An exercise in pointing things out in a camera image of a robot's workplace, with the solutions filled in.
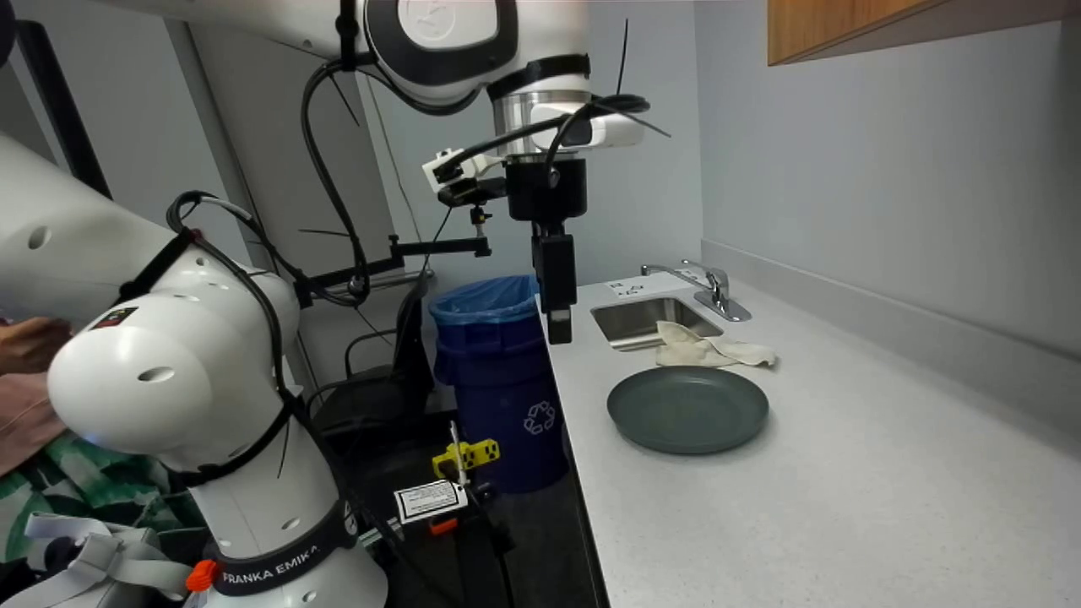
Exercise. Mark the person in pink shirt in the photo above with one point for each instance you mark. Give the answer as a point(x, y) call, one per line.
point(43, 464)

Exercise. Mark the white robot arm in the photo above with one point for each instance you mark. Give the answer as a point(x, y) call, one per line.
point(178, 349)

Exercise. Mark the black camera on stand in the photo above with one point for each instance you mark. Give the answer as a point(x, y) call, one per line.
point(467, 192)

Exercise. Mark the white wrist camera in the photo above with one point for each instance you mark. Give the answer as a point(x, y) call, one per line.
point(437, 173)

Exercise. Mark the blue recycling bin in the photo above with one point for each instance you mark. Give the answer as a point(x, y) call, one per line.
point(492, 353)

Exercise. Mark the white towel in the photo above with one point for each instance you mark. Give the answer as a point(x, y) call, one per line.
point(685, 344)

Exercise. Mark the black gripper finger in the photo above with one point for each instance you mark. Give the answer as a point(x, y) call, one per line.
point(556, 275)

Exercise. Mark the yellow clamp with label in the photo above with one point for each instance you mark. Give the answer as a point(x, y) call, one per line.
point(451, 485)

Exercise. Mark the chrome faucet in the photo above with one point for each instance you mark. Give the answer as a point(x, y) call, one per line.
point(707, 286)

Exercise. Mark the wooden wall cabinet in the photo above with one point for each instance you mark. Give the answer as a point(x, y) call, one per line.
point(824, 27)

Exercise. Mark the steel sink basin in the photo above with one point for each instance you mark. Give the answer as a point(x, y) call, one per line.
point(641, 318)

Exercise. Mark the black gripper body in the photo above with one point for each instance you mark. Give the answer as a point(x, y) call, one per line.
point(546, 192)

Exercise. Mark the dark green plate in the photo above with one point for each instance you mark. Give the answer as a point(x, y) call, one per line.
point(686, 411)

